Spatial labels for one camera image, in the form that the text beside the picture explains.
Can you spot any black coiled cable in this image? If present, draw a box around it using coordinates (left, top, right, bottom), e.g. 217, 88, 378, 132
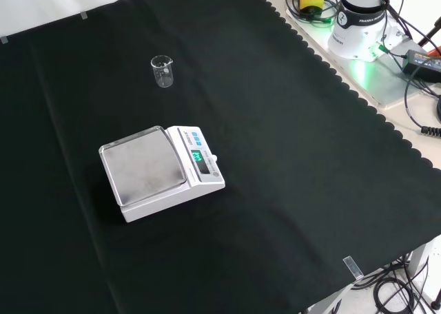
402, 73, 441, 136

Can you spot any black floor cable bundle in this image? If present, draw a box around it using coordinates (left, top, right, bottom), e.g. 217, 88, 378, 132
353, 253, 441, 314

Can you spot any black power adapter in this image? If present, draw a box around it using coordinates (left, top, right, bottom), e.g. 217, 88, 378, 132
402, 49, 441, 84

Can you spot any grey table leg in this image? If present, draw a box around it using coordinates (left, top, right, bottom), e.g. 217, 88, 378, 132
409, 240, 435, 278

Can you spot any pale base board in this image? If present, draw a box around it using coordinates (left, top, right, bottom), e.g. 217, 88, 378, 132
285, 0, 441, 109

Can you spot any white electronic balance steel pan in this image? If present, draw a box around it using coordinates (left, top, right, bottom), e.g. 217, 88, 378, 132
99, 125, 227, 224

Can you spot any black bench cloth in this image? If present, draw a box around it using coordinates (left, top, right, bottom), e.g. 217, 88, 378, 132
0, 0, 441, 314

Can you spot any black tripod leg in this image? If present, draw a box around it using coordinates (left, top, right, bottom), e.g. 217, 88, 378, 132
416, 16, 441, 48

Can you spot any dark cable by stop button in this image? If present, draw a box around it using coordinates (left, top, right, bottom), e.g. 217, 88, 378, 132
285, 0, 338, 25

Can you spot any small clear glass beaker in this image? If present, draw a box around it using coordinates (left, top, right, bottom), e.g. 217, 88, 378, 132
150, 54, 174, 89

